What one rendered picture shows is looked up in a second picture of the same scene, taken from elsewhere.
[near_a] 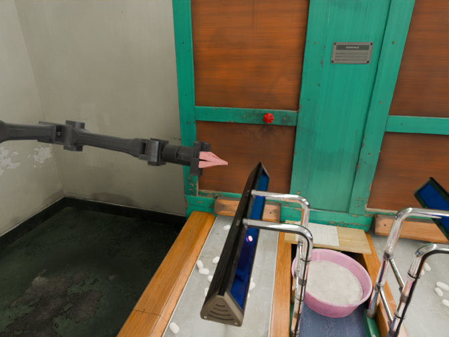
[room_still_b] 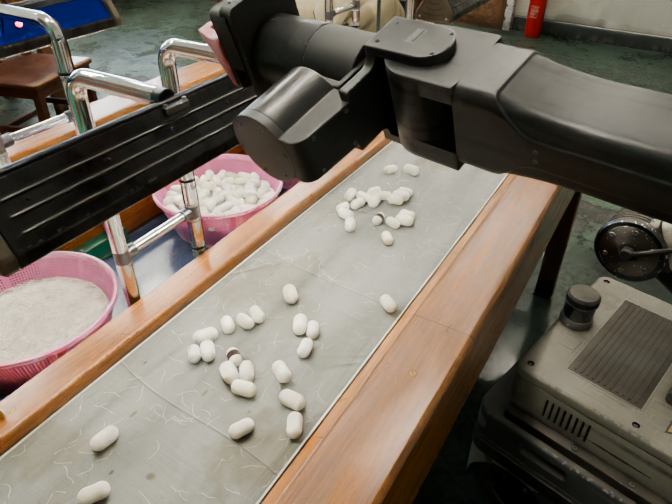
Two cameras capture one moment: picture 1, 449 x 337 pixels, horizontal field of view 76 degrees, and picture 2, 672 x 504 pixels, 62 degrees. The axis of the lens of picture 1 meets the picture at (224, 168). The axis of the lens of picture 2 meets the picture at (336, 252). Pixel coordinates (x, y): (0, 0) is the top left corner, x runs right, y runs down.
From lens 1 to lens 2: 1.28 m
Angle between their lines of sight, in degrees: 118
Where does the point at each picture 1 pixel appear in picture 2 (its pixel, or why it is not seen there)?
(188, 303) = (351, 343)
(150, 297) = (435, 352)
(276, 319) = (210, 265)
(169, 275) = (388, 396)
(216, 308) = not seen: hidden behind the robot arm
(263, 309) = (213, 299)
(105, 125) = not seen: outside the picture
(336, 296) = (61, 292)
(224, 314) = not seen: hidden behind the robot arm
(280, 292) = (162, 297)
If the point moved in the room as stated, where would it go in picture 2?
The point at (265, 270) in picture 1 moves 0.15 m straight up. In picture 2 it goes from (136, 372) to (110, 288)
